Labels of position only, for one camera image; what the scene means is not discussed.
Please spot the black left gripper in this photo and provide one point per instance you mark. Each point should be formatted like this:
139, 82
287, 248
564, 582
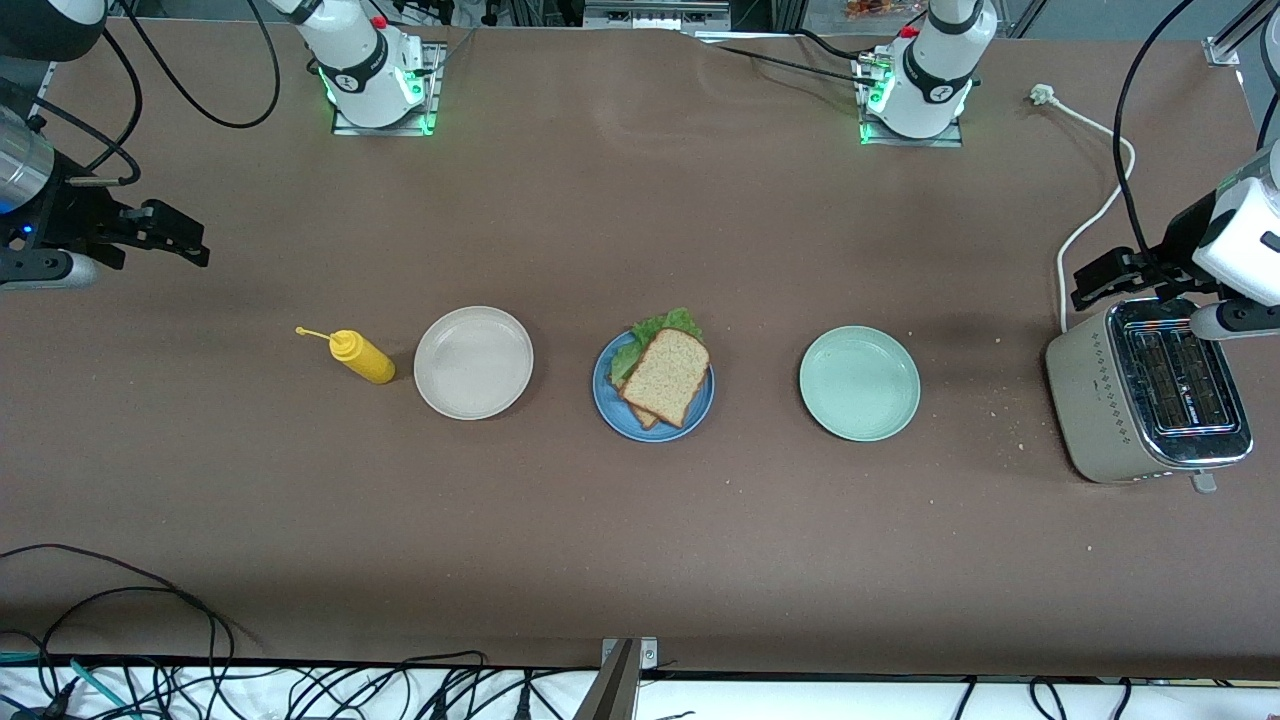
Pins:
1178, 243

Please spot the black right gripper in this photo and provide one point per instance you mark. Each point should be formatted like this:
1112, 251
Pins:
68, 218

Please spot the yellow squeeze bottle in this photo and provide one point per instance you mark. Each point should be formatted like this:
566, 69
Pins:
365, 358

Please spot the green lettuce leaf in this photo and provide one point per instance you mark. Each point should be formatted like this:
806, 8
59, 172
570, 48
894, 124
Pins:
655, 325

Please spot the brown toast bread slice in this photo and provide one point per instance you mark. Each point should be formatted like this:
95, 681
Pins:
668, 378
640, 413

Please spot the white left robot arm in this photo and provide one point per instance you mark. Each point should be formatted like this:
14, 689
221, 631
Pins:
930, 80

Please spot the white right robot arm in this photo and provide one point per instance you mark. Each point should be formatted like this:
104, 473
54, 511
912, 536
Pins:
360, 70

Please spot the green round plate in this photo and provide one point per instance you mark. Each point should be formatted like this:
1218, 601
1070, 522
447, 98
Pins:
860, 383

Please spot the beige round plate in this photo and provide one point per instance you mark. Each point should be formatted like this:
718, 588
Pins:
473, 362

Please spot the blue round plate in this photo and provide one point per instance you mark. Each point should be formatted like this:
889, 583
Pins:
610, 410

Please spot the silver two-slot toaster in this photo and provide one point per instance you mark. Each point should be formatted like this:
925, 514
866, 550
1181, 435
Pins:
1095, 400

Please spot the orange snack package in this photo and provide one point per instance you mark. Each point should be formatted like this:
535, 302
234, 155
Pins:
870, 8

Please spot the grey metal box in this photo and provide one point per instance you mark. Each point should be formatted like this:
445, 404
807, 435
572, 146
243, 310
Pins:
655, 15

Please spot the white surface panel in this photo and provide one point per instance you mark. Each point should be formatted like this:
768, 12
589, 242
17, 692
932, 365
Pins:
800, 700

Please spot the grey metal bar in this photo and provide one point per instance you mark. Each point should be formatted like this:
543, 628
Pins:
610, 690

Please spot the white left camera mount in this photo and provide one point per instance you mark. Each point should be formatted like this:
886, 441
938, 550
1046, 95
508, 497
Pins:
1245, 245

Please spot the aluminium frame profile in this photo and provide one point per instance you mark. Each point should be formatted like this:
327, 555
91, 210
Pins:
1222, 50

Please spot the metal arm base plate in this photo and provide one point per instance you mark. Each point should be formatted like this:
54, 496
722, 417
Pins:
433, 90
915, 142

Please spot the small metal table bracket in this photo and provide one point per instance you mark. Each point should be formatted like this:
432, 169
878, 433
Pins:
648, 652

